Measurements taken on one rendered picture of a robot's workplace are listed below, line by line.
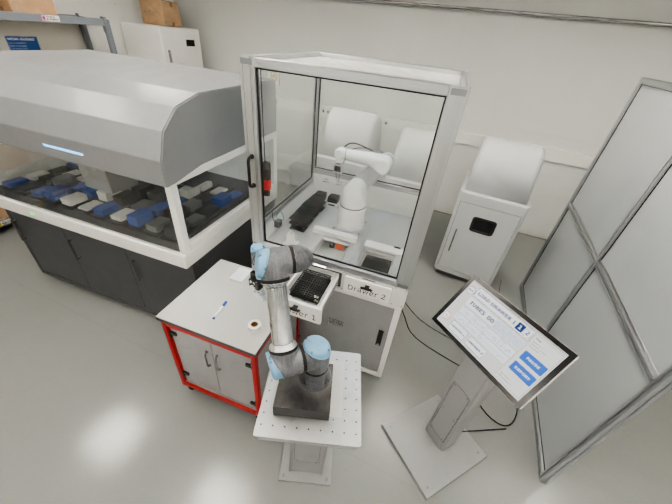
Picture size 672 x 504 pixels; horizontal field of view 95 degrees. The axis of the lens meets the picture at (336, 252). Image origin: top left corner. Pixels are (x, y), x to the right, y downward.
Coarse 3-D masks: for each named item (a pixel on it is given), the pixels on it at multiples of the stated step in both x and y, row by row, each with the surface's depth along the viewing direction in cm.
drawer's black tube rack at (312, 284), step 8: (304, 272) 190; (312, 272) 191; (296, 280) 183; (304, 280) 184; (312, 280) 185; (320, 280) 190; (328, 280) 190; (296, 288) 178; (304, 288) 178; (312, 288) 179; (320, 288) 180; (296, 296) 177; (304, 296) 177; (312, 296) 178; (320, 296) 178
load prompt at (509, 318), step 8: (480, 288) 150; (480, 296) 149; (488, 296) 146; (488, 304) 145; (496, 304) 143; (496, 312) 142; (504, 312) 140; (504, 320) 138; (512, 320) 136; (520, 320) 135; (512, 328) 135; (520, 328) 133; (528, 328) 132; (528, 336) 131
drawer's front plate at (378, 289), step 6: (348, 276) 186; (348, 282) 188; (354, 282) 186; (360, 282) 185; (366, 282) 183; (372, 288) 184; (378, 288) 182; (384, 288) 181; (390, 288) 181; (360, 294) 190; (378, 294) 185; (384, 294) 183; (390, 294) 182; (378, 300) 187; (384, 300) 186
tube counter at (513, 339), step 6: (486, 318) 143; (492, 318) 142; (492, 324) 141; (498, 324) 139; (498, 330) 138; (504, 330) 137; (510, 330) 136; (504, 336) 136; (510, 336) 135; (516, 336) 133; (510, 342) 134; (516, 342) 132; (522, 342) 131; (516, 348) 132
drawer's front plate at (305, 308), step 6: (294, 300) 166; (300, 306) 165; (306, 306) 164; (312, 306) 163; (294, 312) 170; (306, 312) 166; (312, 312) 165; (318, 312) 163; (306, 318) 169; (312, 318) 167; (318, 318) 166
